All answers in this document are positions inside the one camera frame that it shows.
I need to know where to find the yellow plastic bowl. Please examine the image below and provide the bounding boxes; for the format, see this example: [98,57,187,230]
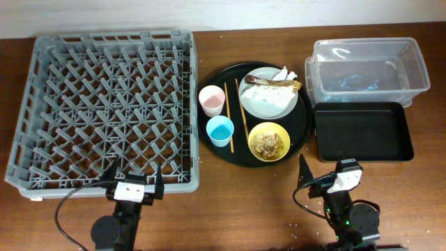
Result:
[248,122,291,162]

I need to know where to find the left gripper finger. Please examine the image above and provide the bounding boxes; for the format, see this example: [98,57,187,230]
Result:
[100,158,118,181]
[154,164,164,200]

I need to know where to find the blue plastic cup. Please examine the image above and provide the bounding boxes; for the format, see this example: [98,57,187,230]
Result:
[206,115,234,147]

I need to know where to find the white paper napkin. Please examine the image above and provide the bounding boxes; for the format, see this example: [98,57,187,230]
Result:
[240,66,302,108]

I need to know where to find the grey plastic dishwasher rack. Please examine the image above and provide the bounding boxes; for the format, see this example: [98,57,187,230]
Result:
[5,30,199,201]

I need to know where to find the left wooden chopstick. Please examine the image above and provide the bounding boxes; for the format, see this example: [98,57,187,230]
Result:
[224,82,234,153]

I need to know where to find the wooden chopstick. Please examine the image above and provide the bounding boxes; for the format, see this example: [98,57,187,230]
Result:
[224,82,234,153]
[235,78,249,144]

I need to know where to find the food scraps with rice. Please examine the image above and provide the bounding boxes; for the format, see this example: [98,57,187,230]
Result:
[250,133,284,160]

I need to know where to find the pink plastic cup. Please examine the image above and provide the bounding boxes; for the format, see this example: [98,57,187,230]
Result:
[198,85,226,117]

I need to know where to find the right wooden chopstick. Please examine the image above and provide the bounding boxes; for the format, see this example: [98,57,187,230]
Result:
[235,78,249,144]

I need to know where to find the black rectangular tray bin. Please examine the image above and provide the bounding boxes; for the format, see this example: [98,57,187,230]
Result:
[314,102,415,162]

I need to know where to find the brown snack wrapper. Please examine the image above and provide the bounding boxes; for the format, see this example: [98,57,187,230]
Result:
[245,75,302,93]

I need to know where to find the grey round plate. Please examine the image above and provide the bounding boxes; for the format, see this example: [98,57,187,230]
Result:
[239,79,298,120]

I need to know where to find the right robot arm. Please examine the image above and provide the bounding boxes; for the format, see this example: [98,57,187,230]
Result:
[292,155,380,250]

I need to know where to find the round black serving tray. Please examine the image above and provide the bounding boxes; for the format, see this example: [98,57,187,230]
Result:
[197,61,314,168]

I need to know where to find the clear plastic waste bin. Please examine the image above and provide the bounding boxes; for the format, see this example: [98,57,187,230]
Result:
[305,37,431,107]

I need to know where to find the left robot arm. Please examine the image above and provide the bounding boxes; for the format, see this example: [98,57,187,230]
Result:
[91,160,164,250]

